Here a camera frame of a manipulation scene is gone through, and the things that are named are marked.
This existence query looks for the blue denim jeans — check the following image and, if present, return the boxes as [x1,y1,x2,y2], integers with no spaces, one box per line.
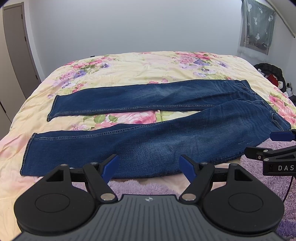
[20,80,291,179]

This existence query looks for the grey patterned window curtain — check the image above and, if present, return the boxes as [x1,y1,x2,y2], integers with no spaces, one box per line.
[240,1,276,55]

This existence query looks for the purple fluffy blanket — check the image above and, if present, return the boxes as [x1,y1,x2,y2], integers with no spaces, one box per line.
[71,138,296,239]

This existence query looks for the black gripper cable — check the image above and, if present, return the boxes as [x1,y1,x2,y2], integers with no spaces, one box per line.
[282,175,296,204]

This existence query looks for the pile of clothes and bags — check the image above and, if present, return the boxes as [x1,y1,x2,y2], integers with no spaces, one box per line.
[254,63,295,105]

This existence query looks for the floral yellow bed quilt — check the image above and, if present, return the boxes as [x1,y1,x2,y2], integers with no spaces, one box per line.
[1,51,295,240]

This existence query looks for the grey door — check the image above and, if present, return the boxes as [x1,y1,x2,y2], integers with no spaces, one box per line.
[3,2,41,98]

